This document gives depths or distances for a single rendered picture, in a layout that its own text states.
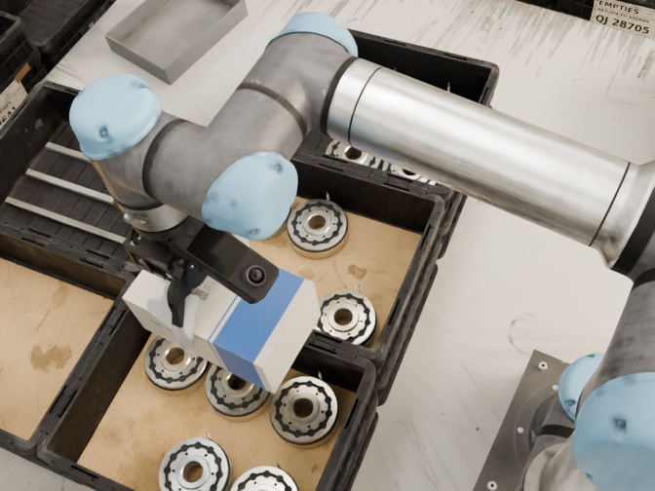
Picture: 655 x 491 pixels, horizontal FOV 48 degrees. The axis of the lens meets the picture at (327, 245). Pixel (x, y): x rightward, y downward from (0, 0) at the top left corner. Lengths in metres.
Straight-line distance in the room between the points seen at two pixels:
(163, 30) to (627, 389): 1.52
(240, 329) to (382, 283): 0.41
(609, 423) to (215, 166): 0.34
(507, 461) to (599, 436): 0.63
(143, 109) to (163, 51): 1.19
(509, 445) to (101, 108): 0.78
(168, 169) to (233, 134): 0.06
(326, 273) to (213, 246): 0.49
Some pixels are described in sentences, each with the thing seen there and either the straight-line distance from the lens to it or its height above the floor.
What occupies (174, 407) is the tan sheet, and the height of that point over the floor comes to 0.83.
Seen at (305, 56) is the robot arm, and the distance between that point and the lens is 0.66.
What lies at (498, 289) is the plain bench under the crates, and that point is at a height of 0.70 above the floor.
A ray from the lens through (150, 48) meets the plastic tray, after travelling 1.83.
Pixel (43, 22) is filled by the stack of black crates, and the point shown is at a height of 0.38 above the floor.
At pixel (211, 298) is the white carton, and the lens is 0.89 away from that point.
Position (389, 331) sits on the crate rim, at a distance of 1.08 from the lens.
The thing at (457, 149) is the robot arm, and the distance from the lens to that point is 0.61.
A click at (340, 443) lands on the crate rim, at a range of 1.02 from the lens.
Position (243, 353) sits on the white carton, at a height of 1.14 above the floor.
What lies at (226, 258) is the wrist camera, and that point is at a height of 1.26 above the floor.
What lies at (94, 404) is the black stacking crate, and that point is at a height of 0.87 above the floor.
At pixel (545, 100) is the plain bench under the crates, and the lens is 1.64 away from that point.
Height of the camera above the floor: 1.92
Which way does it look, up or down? 59 degrees down
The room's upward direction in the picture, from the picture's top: 10 degrees counter-clockwise
